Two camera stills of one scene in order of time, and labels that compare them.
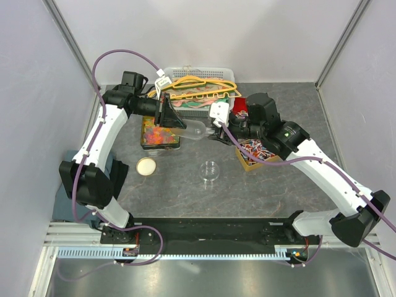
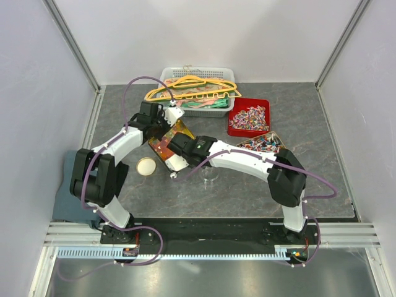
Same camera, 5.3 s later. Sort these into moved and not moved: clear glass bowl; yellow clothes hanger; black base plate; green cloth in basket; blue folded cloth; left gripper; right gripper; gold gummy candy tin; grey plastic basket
Moved: left gripper; right gripper; gold gummy candy tin
Not moved: yellow clothes hanger; green cloth in basket; blue folded cloth; grey plastic basket; clear glass bowl; black base plate
